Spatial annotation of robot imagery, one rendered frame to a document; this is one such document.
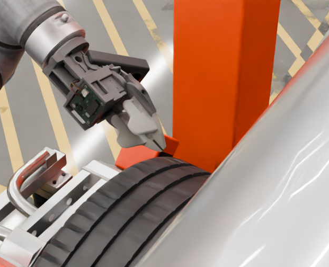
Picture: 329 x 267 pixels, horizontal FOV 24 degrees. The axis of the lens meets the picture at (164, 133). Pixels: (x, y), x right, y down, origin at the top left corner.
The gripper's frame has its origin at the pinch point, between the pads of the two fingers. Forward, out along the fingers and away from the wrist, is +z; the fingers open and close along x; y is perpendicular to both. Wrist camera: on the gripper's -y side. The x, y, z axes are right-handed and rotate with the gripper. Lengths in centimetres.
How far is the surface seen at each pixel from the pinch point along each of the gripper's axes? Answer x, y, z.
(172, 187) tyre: -7.4, -3.1, 5.8
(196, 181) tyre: -6.4, -7.1, 7.6
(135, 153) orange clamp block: -17.9, -13.6, -4.5
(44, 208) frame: -21.0, 8.4, -6.0
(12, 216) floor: -146, -82, -38
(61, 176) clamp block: -39.0, -15.5, -13.6
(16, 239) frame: -22.1, 15.7, -4.5
